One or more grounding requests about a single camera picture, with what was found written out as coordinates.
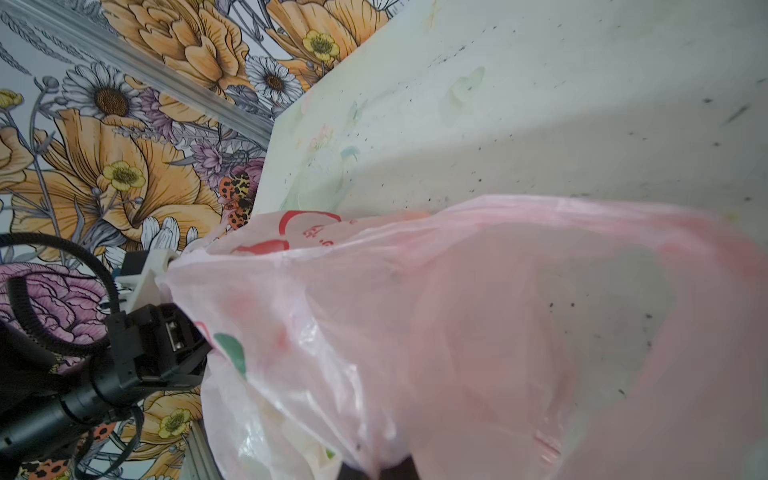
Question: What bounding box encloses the pink plastic bag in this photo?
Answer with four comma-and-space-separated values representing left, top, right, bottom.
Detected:
160, 196, 767, 479

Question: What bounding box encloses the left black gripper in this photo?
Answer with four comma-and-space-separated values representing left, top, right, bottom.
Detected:
59, 251, 212, 421

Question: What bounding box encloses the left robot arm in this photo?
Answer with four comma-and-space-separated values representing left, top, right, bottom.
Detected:
1, 249, 209, 479

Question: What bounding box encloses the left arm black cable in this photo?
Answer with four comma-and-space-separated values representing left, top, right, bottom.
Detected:
0, 232, 121, 358

